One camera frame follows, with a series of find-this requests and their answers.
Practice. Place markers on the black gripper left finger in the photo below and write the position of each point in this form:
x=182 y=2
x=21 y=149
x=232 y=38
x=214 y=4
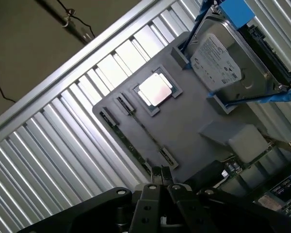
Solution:
x=145 y=208

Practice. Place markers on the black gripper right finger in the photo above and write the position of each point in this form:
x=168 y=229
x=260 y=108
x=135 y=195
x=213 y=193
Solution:
x=184 y=206

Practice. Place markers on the green RAM stick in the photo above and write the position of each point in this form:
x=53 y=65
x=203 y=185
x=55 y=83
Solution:
x=129 y=145
x=145 y=129

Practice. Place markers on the black graphics card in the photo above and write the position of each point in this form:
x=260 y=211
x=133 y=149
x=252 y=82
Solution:
x=208 y=170

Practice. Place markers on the gray parts rack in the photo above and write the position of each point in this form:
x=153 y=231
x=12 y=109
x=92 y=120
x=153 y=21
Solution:
x=184 y=116

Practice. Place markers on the silver CPU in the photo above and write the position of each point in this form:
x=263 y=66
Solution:
x=155 y=89

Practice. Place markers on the silver hard disk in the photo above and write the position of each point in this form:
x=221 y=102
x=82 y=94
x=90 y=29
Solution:
x=218 y=60

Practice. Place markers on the blue disk holder block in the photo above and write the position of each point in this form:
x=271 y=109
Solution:
x=236 y=12

